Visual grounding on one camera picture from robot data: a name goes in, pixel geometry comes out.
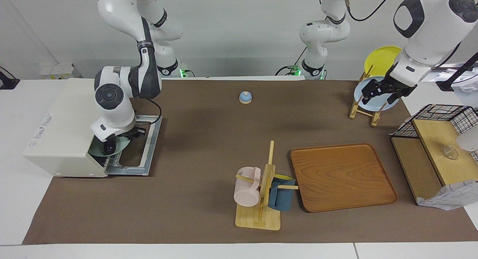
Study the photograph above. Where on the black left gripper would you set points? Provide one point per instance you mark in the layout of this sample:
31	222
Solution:
396	86

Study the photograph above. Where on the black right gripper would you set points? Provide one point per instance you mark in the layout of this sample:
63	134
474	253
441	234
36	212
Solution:
134	133

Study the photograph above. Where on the pale green plate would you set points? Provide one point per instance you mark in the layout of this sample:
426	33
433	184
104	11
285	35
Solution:
120	145

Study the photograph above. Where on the dark purple eggplant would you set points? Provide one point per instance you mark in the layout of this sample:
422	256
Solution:
109	147

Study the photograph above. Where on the white toaster oven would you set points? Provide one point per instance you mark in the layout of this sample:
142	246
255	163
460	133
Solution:
63	132

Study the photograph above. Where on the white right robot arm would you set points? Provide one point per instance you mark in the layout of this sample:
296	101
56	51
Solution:
112	102

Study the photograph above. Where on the light blue plate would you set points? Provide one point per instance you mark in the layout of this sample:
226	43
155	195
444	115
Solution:
373	107

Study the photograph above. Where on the yellow plate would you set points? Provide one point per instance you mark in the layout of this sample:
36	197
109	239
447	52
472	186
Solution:
381	61

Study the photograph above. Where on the wooden plate rack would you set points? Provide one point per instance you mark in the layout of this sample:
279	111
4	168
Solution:
354	111

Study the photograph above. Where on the brown table mat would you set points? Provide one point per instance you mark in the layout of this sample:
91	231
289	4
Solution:
205	158

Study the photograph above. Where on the wooden two-tier shelf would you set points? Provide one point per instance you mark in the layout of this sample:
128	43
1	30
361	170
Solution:
433	139

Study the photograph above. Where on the white crumpled paper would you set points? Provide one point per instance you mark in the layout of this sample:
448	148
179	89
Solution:
466	89

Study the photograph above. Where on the clear glass cup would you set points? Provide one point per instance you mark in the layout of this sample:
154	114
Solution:
450	152

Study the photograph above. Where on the brown wooden tray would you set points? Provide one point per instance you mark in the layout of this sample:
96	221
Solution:
343	177

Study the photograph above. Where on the white power box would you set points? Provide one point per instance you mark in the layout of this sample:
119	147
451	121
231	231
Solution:
56	70

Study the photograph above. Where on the pink mug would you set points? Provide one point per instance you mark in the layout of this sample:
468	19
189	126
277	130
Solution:
246	193

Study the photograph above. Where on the white quilted cloth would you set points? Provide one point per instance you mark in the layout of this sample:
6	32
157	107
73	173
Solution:
448	195

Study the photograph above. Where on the wooden mug tree stand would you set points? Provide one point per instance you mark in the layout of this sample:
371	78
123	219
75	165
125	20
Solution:
257	218

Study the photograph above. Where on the blue mug yellow inside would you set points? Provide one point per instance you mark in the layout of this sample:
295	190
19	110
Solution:
282	199

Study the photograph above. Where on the black camera stand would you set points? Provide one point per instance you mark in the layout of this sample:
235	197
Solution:
457	74

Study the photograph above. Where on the black clamp mount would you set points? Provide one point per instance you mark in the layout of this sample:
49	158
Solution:
7	81

